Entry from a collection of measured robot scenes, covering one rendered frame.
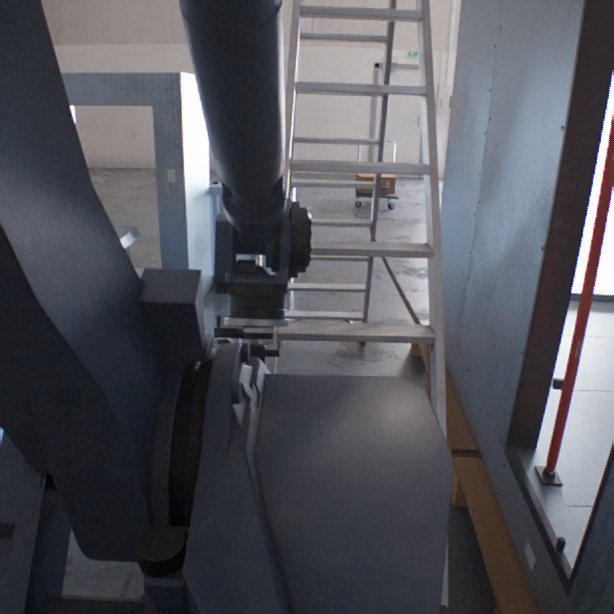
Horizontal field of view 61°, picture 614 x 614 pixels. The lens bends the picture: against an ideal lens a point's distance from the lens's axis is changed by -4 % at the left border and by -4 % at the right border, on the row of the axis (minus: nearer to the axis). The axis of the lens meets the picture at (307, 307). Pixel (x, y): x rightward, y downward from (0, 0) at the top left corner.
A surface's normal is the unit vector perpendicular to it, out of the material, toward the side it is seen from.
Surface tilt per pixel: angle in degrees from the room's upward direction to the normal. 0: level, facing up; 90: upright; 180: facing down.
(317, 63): 90
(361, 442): 0
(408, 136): 90
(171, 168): 90
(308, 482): 16
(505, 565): 0
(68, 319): 81
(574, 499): 0
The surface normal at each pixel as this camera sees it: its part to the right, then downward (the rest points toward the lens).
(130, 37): -0.06, 0.36
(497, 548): 0.03, -0.93
